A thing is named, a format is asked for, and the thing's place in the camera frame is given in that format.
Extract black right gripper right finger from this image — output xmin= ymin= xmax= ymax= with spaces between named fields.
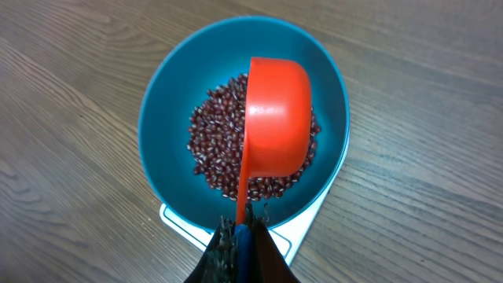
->
xmin=249 ymin=204 xmax=299 ymax=283

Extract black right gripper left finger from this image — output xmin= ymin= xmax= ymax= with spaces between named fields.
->
xmin=185 ymin=217 xmax=238 ymax=283

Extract red plastic measuring scoop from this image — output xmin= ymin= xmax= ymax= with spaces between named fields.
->
xmin=236 ymin=57 xmax=312 ymax=225

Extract white digital kitchen scale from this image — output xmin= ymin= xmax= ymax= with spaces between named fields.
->
xmin=159 ymin=131 xmax=351 ymax=266

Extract red adzuki beans in bowl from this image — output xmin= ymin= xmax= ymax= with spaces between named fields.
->
xmin=187 ymin=74 xmax=321 ymax=201

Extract blue bowl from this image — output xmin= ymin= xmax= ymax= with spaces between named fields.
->
xmin=138 ymin=16 xmax=350 ymax=230

